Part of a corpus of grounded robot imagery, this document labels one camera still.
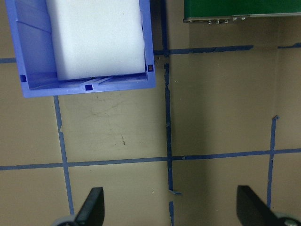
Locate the blue plastic storage bin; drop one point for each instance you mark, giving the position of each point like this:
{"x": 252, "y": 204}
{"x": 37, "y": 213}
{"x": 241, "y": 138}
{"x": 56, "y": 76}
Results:
{"x": 33, "y": 58}

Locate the green conveyor belt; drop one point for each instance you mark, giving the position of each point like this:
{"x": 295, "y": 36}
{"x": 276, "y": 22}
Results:
{"x": 235, "y": 8}

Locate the white foam pad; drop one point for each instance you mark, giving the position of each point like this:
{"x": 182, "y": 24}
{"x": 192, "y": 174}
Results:
{"x": 96, "y": 40}

